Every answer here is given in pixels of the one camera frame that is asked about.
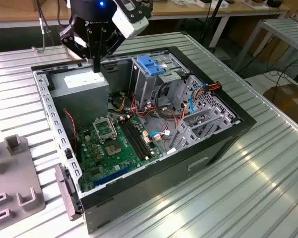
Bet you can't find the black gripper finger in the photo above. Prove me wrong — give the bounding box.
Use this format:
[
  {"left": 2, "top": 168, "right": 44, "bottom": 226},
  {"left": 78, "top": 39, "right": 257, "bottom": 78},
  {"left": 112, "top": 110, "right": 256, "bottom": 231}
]
[
  {"left": 60, "top": 16, "right": 98, "bottom": 74},
  {"left": 96, "top": 29, "right": 127, "bottom": 74}
]

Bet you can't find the orange red power wire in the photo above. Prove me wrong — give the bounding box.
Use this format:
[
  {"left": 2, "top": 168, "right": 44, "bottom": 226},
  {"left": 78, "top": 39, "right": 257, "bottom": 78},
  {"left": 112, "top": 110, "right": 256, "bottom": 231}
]
[{"left": 201, "top": 82, "right": 222, "bottom": 94}]

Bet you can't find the grey metal disk bay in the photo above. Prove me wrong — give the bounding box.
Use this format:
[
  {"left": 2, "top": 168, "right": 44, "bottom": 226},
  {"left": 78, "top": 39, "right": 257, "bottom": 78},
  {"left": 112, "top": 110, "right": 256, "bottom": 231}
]
[{"left": 167, "top": 74, "right": 240, "bottom": 152}]

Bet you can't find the grey metal drive cage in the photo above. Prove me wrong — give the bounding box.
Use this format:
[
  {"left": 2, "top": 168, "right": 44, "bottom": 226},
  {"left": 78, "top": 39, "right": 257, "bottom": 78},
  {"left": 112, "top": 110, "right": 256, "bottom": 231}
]
[{"left": 128, "top": 49, "right": 191, "bottom": 111}]

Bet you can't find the wooden workbench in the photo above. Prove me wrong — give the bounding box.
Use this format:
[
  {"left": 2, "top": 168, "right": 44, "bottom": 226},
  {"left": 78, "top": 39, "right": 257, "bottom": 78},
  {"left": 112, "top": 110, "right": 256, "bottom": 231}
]
[{"left": 0, "top": 0, "right": 291, "bottom": 29}]

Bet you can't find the grey power supply unit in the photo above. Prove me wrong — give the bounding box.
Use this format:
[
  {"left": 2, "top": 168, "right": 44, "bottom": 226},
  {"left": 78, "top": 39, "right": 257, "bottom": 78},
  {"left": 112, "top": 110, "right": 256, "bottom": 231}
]
[{"left": 49, "top": 68, "right": 110, "bottom": 129}]

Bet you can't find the metal socket cover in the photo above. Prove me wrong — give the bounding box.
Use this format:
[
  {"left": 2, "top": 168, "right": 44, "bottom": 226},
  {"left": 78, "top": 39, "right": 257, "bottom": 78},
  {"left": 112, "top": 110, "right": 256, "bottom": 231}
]
[{"left": 92, "top": 116, "right": 118, "bottom": 143}]

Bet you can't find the black RAM slot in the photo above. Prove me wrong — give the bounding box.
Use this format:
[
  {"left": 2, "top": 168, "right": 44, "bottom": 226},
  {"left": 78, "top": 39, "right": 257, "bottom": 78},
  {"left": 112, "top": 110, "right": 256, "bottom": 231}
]
[
  {"left": 124, "top": 118, "right": 151, "bottom": 157},
  {"left": 127, "top": 117, "right": 154, "bottom": 156},
  {"left": 118, "top": 119, "right": 145, "bottom": 161},
  {"left": 121, "top": 119, "right": 148, "bottom": 159}
]

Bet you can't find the CPU socket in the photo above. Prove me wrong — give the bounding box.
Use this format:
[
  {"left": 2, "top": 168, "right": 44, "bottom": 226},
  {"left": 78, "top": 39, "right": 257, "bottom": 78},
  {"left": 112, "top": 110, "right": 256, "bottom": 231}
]
[{"left": 102, "top": 139, "right": 125, "bottom": 158}]

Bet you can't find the green motherboard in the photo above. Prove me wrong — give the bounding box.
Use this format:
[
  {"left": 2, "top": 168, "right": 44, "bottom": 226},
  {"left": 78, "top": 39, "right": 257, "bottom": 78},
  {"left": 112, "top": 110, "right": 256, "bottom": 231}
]
[{"left": 75, "top": 114, "right": 166, "bottom": 193}]

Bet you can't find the blue expansion slot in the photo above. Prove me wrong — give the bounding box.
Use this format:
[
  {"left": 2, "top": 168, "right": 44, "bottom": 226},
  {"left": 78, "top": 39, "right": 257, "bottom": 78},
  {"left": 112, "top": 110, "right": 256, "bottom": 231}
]
[{"left": 93, "top": 162, "right": 134, "bottom": 187}]

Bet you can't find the grey parts rack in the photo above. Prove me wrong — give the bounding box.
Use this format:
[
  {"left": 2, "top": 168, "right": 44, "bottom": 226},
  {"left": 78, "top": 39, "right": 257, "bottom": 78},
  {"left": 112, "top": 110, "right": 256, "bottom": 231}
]
[{"left": 0, "top": 135, "right": 46, "bottom": 229}]

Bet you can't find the grey case latch panel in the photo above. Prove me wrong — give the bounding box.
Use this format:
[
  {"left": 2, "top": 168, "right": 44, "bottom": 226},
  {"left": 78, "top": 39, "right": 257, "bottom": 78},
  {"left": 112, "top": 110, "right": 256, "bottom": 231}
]
[{"left": 54, "top": 164, "right": 83, "bottom": 221}]

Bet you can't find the black open PC case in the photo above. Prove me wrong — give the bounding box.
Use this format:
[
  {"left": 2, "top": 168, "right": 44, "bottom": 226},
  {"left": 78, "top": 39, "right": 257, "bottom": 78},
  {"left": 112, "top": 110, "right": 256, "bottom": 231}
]
[{"left": 30, "top": 46, "right": 257, "bottom": 235}]

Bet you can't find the metal slat side table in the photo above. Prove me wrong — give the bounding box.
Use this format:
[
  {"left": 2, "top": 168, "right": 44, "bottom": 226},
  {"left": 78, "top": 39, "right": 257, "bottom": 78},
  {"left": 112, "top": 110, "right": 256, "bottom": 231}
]
[{"left": 234, "top": 18, "right": 298, "bottom": 72}]

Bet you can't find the brown cardboard box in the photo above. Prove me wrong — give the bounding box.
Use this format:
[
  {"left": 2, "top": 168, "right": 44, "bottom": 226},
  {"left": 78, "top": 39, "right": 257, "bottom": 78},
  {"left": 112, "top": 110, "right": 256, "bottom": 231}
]
[{"left": 263, "top": 83, "right": 298, "bottom": 121}]

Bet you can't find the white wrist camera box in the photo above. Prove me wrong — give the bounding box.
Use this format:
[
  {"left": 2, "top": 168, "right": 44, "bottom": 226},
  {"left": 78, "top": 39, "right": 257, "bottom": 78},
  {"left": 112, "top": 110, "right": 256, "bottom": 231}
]
[{"left": 111, "top": 0, "right": 154, "bottom": 40}]

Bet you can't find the grey cable with metal plug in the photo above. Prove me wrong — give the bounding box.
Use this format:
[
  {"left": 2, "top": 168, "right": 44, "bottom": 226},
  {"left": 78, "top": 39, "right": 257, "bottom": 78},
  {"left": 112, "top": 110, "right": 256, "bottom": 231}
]
[{"left": 31, "top": 0, "right": 52, "bottom": 53}]

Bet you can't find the blue plastic drive bracket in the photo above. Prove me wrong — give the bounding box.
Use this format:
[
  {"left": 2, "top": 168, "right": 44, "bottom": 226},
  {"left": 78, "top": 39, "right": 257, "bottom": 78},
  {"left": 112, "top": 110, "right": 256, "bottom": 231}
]
[{"left": 137, "top": 56, "right": 165, "bottom": 76}]

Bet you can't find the yellow orange wire bundle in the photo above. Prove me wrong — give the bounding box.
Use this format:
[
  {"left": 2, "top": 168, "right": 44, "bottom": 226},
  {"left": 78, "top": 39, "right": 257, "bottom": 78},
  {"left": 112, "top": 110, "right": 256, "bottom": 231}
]
[{"left": 113, "top": 95, "right": 130, "bottom": 112}]

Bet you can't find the black wire bundle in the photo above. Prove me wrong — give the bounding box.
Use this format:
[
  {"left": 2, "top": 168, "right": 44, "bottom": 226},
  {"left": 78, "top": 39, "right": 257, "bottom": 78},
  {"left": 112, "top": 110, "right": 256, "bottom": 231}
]
[{"left": 153, "top": 84, "right": 180, "bottom": 120}]

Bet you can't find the red wire bundle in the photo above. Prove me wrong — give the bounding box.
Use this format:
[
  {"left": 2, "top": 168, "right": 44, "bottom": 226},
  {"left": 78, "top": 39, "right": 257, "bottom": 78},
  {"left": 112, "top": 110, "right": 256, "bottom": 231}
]
[{"left": 131, "top": 91, "right": 164, "bottom": 119}]

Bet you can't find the red black twisted wire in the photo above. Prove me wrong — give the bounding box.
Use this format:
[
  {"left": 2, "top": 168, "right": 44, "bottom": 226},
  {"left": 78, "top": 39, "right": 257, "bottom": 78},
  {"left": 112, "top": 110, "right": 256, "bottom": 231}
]
[{"left": 63, "top": 109, "right": 78, "bottom": 152}]

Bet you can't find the blue data wire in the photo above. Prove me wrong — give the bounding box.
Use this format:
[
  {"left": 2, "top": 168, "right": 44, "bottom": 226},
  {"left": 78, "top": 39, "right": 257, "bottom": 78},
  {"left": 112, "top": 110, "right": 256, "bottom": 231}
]
[{"left": 188, "top": 85, "right": 209, "bottom": 115}]

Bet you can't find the blue wire white connector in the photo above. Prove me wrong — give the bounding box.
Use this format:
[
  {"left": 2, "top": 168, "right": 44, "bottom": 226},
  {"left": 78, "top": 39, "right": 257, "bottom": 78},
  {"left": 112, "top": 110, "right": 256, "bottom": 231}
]
[{"left": 149, "top": 130, "right": 173, "bottom": 142}]

